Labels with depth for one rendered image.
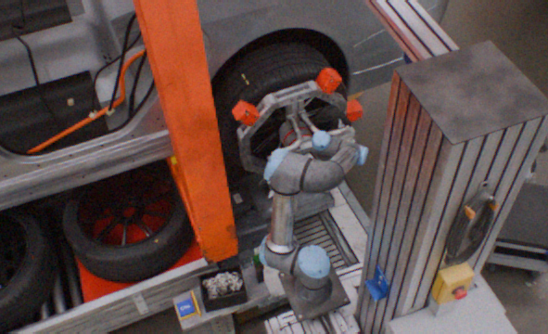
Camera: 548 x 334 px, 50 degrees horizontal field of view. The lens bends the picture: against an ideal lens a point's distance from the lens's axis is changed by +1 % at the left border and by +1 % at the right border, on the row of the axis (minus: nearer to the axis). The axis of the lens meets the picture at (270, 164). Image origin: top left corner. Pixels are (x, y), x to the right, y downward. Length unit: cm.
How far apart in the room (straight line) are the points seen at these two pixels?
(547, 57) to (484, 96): 349
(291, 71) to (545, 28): 285
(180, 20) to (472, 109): 88
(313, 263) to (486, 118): 106
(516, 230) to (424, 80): 200
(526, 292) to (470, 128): 230
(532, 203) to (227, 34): 185
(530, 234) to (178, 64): 209
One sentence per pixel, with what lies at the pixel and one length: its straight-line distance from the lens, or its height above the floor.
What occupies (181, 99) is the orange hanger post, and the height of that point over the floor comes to 159.
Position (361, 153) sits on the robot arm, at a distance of 224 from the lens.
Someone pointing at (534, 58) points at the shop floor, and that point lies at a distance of 476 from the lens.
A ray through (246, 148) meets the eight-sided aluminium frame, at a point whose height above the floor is 88.
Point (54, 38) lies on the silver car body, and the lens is 344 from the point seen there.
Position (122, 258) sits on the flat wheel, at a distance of 291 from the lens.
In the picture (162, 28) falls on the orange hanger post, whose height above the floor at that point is 188.
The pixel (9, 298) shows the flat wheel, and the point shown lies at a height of 50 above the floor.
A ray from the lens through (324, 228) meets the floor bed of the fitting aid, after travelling 342.
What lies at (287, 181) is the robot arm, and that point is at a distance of 190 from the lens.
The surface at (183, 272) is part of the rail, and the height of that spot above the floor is 39.
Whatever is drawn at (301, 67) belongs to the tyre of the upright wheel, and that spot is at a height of 117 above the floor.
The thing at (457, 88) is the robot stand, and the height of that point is 203.
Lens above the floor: 292
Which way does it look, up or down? 51 degrees down
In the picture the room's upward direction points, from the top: 4 degrees counter-clockwise
